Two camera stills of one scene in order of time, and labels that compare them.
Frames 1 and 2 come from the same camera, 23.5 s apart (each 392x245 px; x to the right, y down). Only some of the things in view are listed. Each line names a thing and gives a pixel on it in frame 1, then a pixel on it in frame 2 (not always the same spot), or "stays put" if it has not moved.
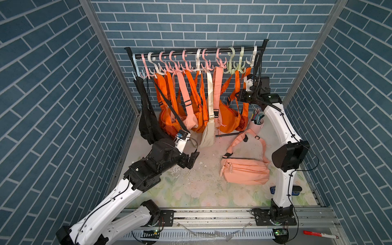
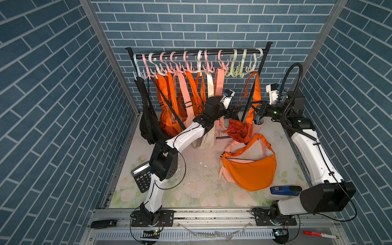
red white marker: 320,234 stays put
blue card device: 295,190 stays put
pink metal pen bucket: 256,121 stays put
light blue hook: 137,70 stays put
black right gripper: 242,93 → 262,108
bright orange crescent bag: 230,120 → 252,176
